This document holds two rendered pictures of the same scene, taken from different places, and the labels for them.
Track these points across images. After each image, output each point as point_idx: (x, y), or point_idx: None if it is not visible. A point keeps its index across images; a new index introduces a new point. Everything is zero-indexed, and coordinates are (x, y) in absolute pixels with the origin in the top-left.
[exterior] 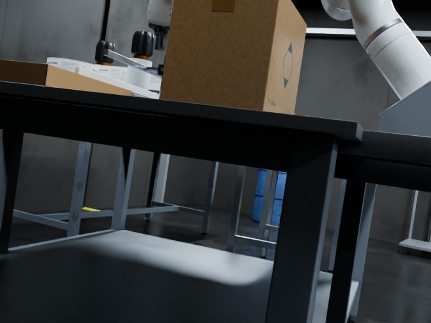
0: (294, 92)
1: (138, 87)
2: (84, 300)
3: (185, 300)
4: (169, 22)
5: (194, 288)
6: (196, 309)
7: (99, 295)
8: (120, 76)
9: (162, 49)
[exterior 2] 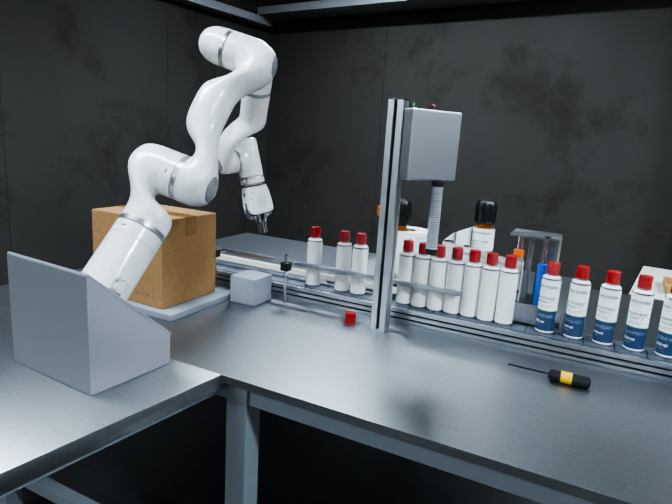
0: (152, 279)
1: (257, 262)
2: (296, 421)
3: (323, 473)
4: (246, 212)
5: (371, 485)
6: (297, 478)
7: (315, 428)
8: (460, 240)
9: (261, 231)
